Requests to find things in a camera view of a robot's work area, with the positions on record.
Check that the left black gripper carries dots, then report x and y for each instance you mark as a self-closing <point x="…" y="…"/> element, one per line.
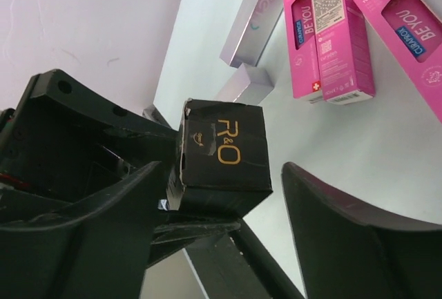
<point x="65" y="142"/>

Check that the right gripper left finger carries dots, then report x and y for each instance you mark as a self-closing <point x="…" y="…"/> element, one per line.
<point x="97" y="247"/>

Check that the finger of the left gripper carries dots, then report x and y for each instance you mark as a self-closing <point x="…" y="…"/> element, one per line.
<point x="173" y="234"/>

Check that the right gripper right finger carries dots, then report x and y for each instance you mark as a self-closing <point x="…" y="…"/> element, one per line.
<point x="348" y="248"/>

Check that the silver O toothpaste box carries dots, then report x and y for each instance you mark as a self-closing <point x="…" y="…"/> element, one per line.
<point x="222" y="160"/>

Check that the plain silver toothpaste box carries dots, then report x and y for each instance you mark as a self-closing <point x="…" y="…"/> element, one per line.
<point x="250" y="32"/>

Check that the pink toothpaste box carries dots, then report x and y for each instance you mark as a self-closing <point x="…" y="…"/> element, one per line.
<point x="301" y="43"/>
<point x="343" y="52"/>
<point x="412" y="33"/>

